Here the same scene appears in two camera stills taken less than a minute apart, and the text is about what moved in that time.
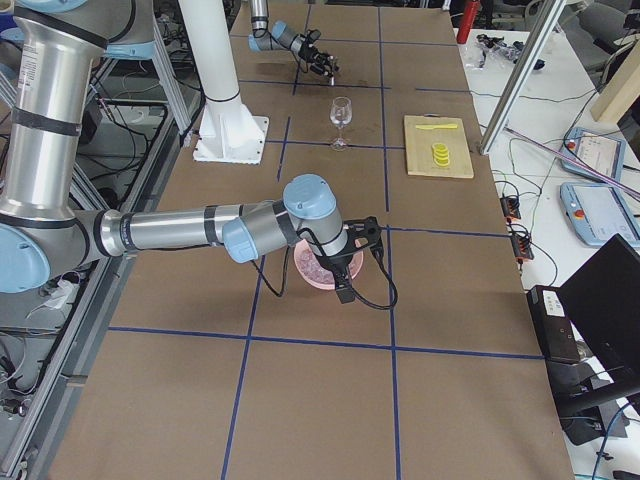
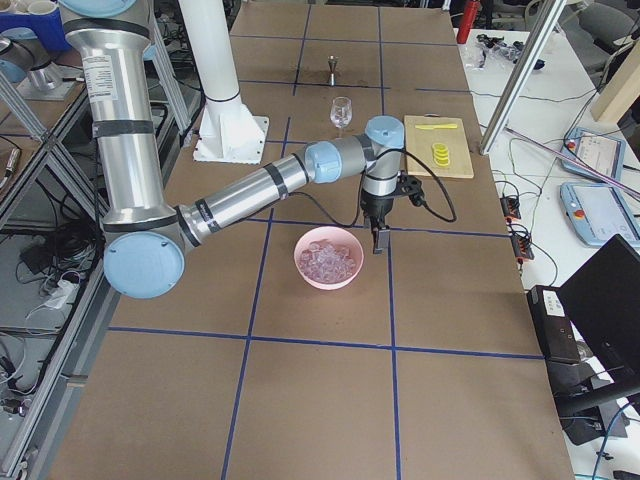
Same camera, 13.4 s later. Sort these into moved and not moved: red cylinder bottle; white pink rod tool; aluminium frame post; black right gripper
Moved: black right gripper
Not moved: aluminium frame post; red cylinder bottle; white pink rod tool
